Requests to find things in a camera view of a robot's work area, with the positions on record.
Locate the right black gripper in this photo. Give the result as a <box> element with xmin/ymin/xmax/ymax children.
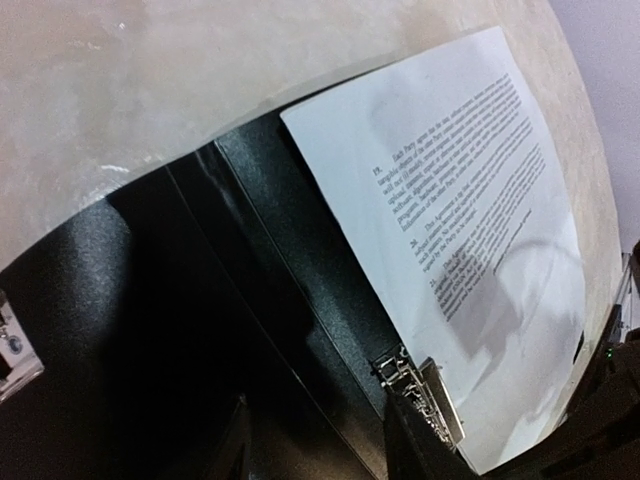
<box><xmin>529</xmin><ymin>239</ymin><xmax>640</xmax><ymax>480</ymax></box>

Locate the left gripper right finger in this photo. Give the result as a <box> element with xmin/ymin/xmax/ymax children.
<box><xmin>384</xmin><ymin>393</ymin><xmax>480</xmax><ymax>479</ymax></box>

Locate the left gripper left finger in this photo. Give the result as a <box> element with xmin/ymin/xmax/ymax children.
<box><xmin>204</xmin><ymin>394</ymin><xmax>251</xmax><ymax>479</ymax></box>

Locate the black file folder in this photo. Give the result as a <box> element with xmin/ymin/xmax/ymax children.
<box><xmin>1</xmin><ymin>112</ymin><xmax>399</xmax><ymax>479</ymax></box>

